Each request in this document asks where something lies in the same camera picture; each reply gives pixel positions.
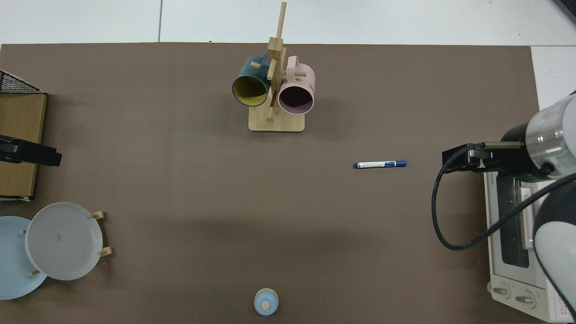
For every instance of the blue and white marker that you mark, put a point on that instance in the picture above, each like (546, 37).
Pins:
(380, 164)

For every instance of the grey plate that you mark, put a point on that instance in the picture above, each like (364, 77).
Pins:
(63, 240)

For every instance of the pale toaster oven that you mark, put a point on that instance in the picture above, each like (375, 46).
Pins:
(508, 270)

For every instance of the light blue plate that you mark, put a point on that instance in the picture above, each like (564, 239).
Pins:
(13, 265)

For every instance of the wooden plate rack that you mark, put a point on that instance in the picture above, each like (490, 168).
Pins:
(106, 252)

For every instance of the dark grey panel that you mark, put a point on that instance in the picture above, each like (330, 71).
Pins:
(568, 9)

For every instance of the pink mug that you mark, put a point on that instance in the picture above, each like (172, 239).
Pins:
(299, 85)

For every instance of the dark teal mug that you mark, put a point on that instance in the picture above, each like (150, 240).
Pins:
(247, 76)

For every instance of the wooden cup stand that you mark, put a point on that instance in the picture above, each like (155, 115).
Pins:
(275, 121)

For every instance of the brown table cloth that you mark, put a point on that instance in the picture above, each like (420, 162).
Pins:
(270, 216)

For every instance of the small blue round bell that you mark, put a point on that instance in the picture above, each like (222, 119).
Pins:
(266, 302)

